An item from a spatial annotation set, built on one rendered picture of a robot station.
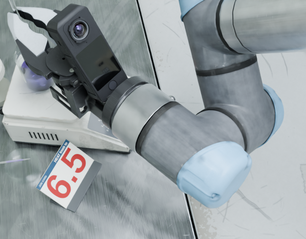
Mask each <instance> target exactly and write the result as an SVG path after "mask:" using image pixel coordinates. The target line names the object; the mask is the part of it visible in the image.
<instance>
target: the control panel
mask: <svg viewBox="0 0 306 239"><path fill-rule="evenodd" d="M88 129H91V130H93V131H96V132H99V133H102V134H105V135H107V136H110V137H112V138H116V137H115V136H114V135H113V133H112V131H111V130H110V129H109V128H108V127H106V126H105V125H104V124H103V123H102V120H100V119H99V118H98V117H97V116H95V115H94V114H93V113H92V112H91V113H90V117H89V122H88ZM116 139H118V138H116Z"/></svg>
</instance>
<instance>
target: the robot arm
mask: <svg viewBox="0 0 306 239"><path fill-rule="evenodd" d="M178 1H179V6H180V10H181V16H180V18H181V21H182V22H183V23H184V26H185V31H186V35H187V39H188V43H189V47H190V51H191V55H192V59H193V62H194V66H195V72H196V76H197V80H198V84H199V88H200V92H201V96H202V99H203V103H204V108H205V109H203V110H202V111H200V112H199V113H197V114H196V115H195V114H193V113H192V112H191V111H189V110H188V109H187V108H185V107H184V106H183V105H181V104H180V103H178V102H176V101H175V97H174V96H172V95H169V96H168V95H166V94H165V93H164V92H162V91H161V90H160V89H158V88H157V87H156V86H154V85H152V84H149V83H148V82H146V81H145V80H144V79H142V78H141V77H139V76H133V77H130V78H128V77H127V75H126V74H125V72H124V70H123V68H122V66H121V65H120V63H119V61H118V59H117V58H116V56H115V54H114V53H113V51H112V49H111V48H110V46H109V44H108V42H107V41H106V39H105V37H104V35H103V34H102V32H101V30H100V29H99V27H98V25H97V24H96V22H95V20H94V18H93V17H92V15H91V13H90V11H89V10H88V8H87V7H86V6H82V5H77V4H73V3H71V4H69V5H68V6H67V7H65V8H64V9H63V10H62V11H59V10H56V9H55V10H50V9H45V8H35V7H17V9H18V12H19V15H20V16H21V17H22V18H23V19H26V20H29V21H32V22H33V23H34V24H35V25H36V26H37V27H39V28H42V29H43V31H44V32H45V34H46V36H47V37H48V39H49V40H50V41H51V42H52V43H53V44H55V45H56V47H54V48H50V45H49V42H48V39H47V38H46V37H45V36H44V35H42V34H40V33H35V32H34V31H32V30H31V29H30V27H29V25H28V23H25V22H23V21H21V19H20V18H19V16H18V14H17V13H13V12H8V13H7V19H8V26H9V29H10V31H11V33H12V35H13V38H14V40H15V42H16V44H17V46H18V48H19V50H20V52H21V55H22V57H23V59H24V61H25V63H26V65H27V66H28V68H29V69H30V70H31V71H32V72H33V73H35V74H36V75H40V76H44V77H45V79H46V80H49V79H50V78H52V79H53V81H54V83H55V85H56V86H57V87H58V88H60V89H61V92H62V94H63V95H64V96H65V97H64V96H63V95H62V94H61V93H59V92H58V91H57V90H56V89H54V88H53V87H52V86H50V87H49V88H50V91H51V93H52V96H53V98H55V99H56V100H57V101H58V102H59V103H61V104H62V105H63V106H64V107H66V108H67V109H68V110H69V111H71V112H72V113H73V114H74V115H75V116H76V117H78V118H79V119H80V118H81V117H82V116H84V115H85V114H86V113H87V112H89V111H90V112H92V113H93V114H94V115H95V116H97V117H98V118H99V119H100V120H102V123H103V124H104V125H105V126H106V127H108V128H109V129H110V130H111V131H112V133H113V135H114V136H115V137H116V138H118V139H119V140H120V141H121V142H123V143H124V144H125V145H126V146H128V147H129V148H130V149H131V150H133V151H134V152H135V153H136V154H139V155H140V156H141V157H143V158H144V159H145V160H146V161H148V162H149V163H150V164H151V165H153V166H154V167H155V168H156V169H157V170H159V171H160V172H161V173H162V174H163V175H165V176H166V177H167V178H168V179H170V180H171V181H172V182H173V183H175V184H176V185H177V186H178V188H179V189H180V190H181V191H182V192H184V193H186V194H189V195H190V196H192V197H193V198H195V199H196V200H197V201H199V202H200V203H201V204H203V205H204V206H205V207H208V208H212V209H213V208H218V207H220V206H222V205H223V204H225V203H226V202H227V201H228V200H229V199H230V198H231V197H232V195H233V194H234V193H235V192H237V190H238V189H239V188H240V186H241V185H242V183H243V182H244V181H245V179H246V177H247V176H248V174H249V172H250V169H251V166H252V158H251V156H250V155H249V154H250V153H251V152H253V151H254V150H255V149H257V148H259V147H261V146H263V145H264V144H265V143H267V142H268V141H269V139H270V138H271V137H272V136H273V135H274V134H275V132H276V131H277V130H278V129H279V128H280V126H281V124H282V122H283V119H284V107H283V103H282V100H281V99H280V98H279V97H278V95H277V94H276V93H275V91H274V90H273V89H272V88H271V87H269V86H268V85H266V84H263V83H262V79H261V75H260V69H259V65H258V60H257V56H256V54H270V53H293V52H306V0H178ZM59 97H61V98H62V99H63V100H64V101H66V102H67V103H68V104H69V105H70V107H69V106H68V105H67V104H65V103H64V102H63V101H62V100H60V99H59ZM83 106H84V108H83V111H80V108H82V107H83Z"/></svg>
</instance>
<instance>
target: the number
mask: <svg viewBox="0 0 306 239"><path fill-rule="evenodd" d="M89 161H90V159H89V158H88V157H87V156H85V155H84V154H83V153H81V152H80V151H79V150H77V149H76V148H75V147H73V146H72V145H71V144H68V146H67V147H66V149H65V151H64V152H63V154H62V155H61V157H60V159H59V160H58V162H57V164H56V166H55V167H54V169H53V170H52V172H51V174H50V175H49V177H48V178H47V180H46V182H45V183H44V185H43V187H42V188H41V189H42V190H43V191H45V192H46V193H48V194H49V195H51V196H52V197H54V198H55V199H57V200H58V201H60V202H61V203H62V204H65V202H66V201H67V199H68V197H69V196H70V194H71V192H72V190H73V189H74V187H75V185H76V184H77V182H78V180H79V178H80V177H81V175H82V173H83V172H84V170H85V168H86V167H87V165H88V163H89Z"/></svg>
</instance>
